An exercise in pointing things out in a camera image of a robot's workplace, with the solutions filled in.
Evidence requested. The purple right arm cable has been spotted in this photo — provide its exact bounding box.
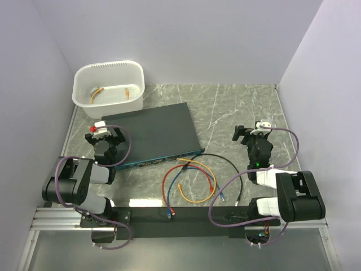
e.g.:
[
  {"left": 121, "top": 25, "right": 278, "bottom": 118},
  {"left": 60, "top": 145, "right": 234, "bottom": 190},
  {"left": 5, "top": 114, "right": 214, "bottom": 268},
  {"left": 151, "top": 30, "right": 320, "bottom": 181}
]
[{"left": 208, "top": 126, "right": 301, "bottom": 247}]

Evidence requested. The white plastic tub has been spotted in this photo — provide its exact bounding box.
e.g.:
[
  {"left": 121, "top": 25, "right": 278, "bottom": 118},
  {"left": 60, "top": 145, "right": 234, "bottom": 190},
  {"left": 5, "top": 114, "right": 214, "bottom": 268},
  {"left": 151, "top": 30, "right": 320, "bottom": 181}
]
[{"left": 72, "top": 60, "right": 145, "bottom": 119}]

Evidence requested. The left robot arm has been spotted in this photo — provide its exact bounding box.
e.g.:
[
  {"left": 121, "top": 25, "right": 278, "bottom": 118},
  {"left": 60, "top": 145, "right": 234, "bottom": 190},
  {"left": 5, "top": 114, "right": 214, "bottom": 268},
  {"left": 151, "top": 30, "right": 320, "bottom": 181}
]
[{"left": 41, "top": 124, "right": 131, "bottom": 227}]

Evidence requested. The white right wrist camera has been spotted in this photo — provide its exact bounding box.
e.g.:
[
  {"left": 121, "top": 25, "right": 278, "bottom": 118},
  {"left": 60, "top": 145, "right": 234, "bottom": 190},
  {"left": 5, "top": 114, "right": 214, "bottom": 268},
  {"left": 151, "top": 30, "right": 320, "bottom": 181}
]
[{"left": 250, "top": 119, "right": 272, "bottom": 135}]

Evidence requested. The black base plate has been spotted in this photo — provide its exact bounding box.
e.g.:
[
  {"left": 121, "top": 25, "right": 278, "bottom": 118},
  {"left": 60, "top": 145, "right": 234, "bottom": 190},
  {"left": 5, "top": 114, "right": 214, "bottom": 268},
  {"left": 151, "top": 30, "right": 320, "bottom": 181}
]
[{"left": 80, "top": 206, "right": 270, "bottom": 240}]

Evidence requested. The blue ethernet cable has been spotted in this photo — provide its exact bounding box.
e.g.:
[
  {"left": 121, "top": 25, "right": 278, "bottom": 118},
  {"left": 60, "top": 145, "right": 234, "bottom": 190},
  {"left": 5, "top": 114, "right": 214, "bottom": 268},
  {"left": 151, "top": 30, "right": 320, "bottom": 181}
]
[{"left": 166, "top": 165, "right": 226, "bottom": 220}]

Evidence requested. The black ethernet cable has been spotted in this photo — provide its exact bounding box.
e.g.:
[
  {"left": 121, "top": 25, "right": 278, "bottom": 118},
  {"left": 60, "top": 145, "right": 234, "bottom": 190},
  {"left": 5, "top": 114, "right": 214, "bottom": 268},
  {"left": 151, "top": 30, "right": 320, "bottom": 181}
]
[{"left": 182, "top": 153, "right": 243, "bottom": 207}]

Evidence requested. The aluminium rail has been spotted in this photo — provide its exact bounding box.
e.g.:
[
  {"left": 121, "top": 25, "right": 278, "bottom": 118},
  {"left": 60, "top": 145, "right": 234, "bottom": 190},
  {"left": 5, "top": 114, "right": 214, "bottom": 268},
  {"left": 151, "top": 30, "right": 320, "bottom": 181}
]
[{"left": 30, "top": 208, "right": 329, "bottom": 231}]

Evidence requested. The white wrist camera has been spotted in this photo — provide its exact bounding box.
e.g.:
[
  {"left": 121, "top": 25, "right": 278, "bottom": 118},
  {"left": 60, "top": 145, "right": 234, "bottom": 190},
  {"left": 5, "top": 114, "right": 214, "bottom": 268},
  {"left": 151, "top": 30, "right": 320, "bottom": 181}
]
[
  {"left": 90, "top": 121, "right": 111, "bottom": 139},
  {"left": 250, "top": 119, "right": 272, "bottom": 135}
]

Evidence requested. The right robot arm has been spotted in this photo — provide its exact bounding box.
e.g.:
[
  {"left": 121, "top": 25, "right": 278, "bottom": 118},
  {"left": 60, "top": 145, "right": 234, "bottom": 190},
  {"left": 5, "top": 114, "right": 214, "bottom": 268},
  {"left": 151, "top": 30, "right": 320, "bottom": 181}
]
[{"left": 232, "top": 121, "right": 326, "bottom": 225}]

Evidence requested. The red ethernet cable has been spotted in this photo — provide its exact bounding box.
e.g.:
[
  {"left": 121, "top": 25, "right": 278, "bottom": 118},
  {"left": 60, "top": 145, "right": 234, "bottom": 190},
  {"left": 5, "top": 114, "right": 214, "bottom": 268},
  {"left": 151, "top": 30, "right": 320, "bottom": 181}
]
[{"left": 161, "top": 165, "right": 215, "bottom": 217}]

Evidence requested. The orange ethernet cable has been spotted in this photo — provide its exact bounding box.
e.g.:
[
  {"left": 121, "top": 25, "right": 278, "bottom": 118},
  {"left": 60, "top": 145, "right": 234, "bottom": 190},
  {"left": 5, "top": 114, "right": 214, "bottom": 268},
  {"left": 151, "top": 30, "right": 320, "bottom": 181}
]
[{"left": 177, "top": 158, "right": 217, "bottom": 204}]

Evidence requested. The black network switch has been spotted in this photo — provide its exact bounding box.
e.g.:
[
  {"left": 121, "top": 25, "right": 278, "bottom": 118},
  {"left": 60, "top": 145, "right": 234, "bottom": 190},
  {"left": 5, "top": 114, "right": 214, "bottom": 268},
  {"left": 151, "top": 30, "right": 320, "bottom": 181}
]
[{"left": 102, "top": 102, "right": 202, "bottom": 171}]

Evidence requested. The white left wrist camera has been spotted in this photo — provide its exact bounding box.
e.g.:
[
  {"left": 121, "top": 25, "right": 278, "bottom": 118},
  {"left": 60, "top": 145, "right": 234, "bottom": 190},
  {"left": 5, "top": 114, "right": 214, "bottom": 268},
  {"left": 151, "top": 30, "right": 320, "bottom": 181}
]
[{"left": 90, "top": 121, "right": 111, "bottom": 139}]

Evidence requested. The orange cable piece in tub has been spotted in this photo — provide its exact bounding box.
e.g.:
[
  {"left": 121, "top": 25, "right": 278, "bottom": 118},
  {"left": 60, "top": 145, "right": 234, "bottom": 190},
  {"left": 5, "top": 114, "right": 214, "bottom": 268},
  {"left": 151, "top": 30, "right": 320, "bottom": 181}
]
[{"left": 89, "top": 87, "right": 104, "bottom": 103}]

